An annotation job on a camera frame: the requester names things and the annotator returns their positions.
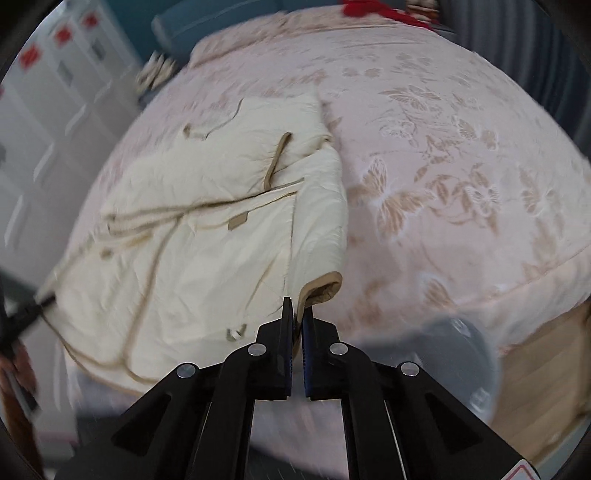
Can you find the white wardrobe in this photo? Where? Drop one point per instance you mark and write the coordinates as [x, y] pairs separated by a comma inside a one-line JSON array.
[[66, 100]]

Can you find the teal headboard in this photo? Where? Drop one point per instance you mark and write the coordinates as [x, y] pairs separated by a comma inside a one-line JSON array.
[[180, 27]]

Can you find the beige plush toy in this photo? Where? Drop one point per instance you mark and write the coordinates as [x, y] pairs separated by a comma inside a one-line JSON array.
[[154, 73]]

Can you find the grey blue curtain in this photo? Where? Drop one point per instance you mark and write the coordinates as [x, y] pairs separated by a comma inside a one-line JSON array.
[[521, 40]]

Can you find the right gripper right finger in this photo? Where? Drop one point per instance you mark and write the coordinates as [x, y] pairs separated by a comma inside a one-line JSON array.
[[399, 422]]

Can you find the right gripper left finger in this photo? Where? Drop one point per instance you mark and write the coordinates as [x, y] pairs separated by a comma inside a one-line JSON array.
[[195, 422]]

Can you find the red plush toy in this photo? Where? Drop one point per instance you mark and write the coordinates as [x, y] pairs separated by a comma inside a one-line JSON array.
[[363, 8]]

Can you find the grey slipper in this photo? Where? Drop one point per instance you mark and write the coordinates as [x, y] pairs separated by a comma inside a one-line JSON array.
[[455, 352]]

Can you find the pink floral bed cover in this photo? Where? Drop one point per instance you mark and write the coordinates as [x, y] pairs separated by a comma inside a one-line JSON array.
[[464, 196]]

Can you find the pink floral pillow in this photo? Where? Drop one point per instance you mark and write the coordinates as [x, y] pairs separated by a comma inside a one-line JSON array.
[[277, 26]]

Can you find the cream quilted coat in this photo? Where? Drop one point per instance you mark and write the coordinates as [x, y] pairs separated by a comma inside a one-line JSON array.
[[200, 243]]

